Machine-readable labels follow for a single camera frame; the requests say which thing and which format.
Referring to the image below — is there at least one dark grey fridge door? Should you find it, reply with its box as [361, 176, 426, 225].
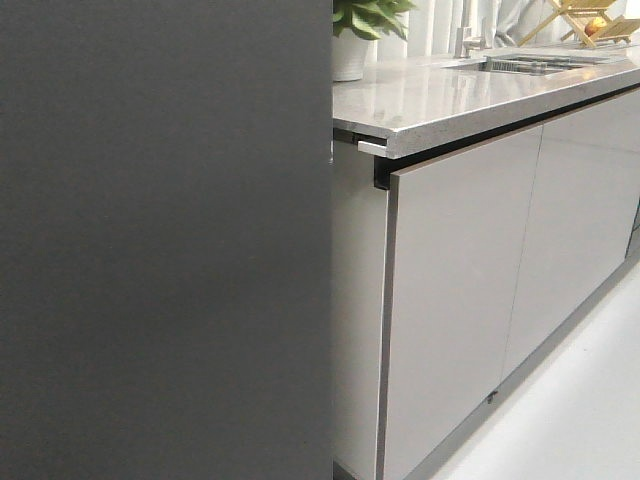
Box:
[1, 1, 332, 479]

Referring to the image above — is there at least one grey left cabinet door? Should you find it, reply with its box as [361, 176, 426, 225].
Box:
[379, 126, 543, 479]

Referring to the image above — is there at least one steel kitchen sink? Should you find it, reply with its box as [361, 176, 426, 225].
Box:
[437, 52, 636, 76]

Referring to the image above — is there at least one grey cabinet door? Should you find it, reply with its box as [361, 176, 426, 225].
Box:
[503, 90, 639, 375]
[379, 126, 543, 479]

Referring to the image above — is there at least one grey stone countertop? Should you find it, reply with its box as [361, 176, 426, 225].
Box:
[333, 45, 639, 159]

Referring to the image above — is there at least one green potted plant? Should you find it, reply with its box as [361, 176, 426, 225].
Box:
[332, 0, 417, 41]

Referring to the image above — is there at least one wooden dish rack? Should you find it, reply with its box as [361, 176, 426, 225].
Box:
[516, 0, 639, 48]

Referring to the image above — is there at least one grey right cabinet door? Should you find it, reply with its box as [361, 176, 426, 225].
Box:
[503, 90, 639, 375]

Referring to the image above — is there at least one red yellow apple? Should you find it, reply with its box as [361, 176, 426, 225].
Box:
[584, 17, 607, 37]

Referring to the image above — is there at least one steel kitchen faucet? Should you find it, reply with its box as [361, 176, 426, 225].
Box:
[453, 0, 489, 59]

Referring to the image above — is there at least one white plant pot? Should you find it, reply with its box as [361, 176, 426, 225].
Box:
[332, 30, 377, 82]

